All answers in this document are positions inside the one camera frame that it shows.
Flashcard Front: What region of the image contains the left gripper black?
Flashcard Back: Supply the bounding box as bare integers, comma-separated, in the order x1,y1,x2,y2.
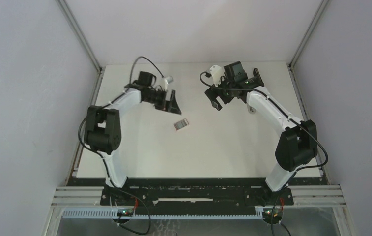
143,88,181,115

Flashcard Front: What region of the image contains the staple box tray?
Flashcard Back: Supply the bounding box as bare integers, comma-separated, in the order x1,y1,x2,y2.
173,118,190,131

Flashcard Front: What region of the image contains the silver black staple remover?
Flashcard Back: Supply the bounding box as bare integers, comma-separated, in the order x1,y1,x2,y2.
247,105,256,114

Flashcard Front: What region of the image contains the black stapler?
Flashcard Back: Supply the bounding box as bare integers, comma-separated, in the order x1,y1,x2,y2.
253,68,265,87

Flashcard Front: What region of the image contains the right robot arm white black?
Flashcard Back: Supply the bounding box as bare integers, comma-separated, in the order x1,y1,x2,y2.
200,61,318,205

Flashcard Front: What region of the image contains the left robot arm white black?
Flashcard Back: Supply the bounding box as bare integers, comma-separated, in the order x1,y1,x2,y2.
80,71,182,205

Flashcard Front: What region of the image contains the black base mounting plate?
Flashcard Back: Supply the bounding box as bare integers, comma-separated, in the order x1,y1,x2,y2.
100,177,294,216

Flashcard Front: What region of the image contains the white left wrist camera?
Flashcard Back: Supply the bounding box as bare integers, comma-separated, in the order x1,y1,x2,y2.
163,76,174,92

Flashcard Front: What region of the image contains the left black camera cable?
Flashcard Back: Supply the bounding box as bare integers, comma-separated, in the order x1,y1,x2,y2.
77,56,166,196

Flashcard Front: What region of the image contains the black camera cable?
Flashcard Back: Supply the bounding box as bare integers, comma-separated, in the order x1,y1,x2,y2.
199,71,329,172
77,56,166,196

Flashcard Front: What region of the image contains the right black camera cable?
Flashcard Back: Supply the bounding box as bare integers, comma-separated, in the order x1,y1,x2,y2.
199,71,329,172

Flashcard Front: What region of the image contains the left controller board with wires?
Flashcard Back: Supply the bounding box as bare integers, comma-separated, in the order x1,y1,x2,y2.
111,197,151,236

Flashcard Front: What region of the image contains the controller board with wires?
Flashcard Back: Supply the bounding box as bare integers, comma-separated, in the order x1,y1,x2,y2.
262,197,291,236
111,197,151,236

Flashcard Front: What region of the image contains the right controller board with wires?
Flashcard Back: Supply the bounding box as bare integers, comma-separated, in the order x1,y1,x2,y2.
262,197,291,236

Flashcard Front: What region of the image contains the white cable duct strip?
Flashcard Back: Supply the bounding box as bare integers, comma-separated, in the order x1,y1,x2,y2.
62,208,264,219

